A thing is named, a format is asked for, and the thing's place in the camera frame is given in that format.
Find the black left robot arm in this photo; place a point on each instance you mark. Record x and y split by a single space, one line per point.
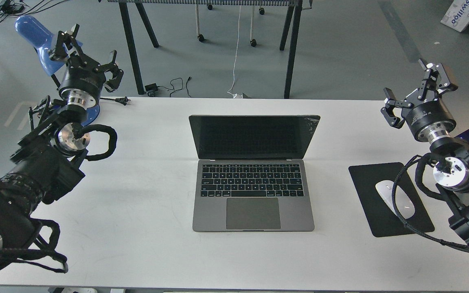
47 164

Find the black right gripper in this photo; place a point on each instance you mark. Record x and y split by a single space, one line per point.
430 120

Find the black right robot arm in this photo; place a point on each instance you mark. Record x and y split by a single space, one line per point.
443 172

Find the black plug on table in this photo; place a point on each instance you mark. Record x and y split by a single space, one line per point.
121 100

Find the white computer mouse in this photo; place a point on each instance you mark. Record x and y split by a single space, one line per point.
403 203

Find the grey open laptop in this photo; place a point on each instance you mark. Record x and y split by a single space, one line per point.
251 174

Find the blue chair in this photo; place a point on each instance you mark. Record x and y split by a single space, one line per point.
43 40

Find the white cardboard box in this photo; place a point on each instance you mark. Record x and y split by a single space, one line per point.
457 15

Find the black mouse pad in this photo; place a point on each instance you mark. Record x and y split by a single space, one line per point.
382 221

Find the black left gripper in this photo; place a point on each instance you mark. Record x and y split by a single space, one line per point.
80 75

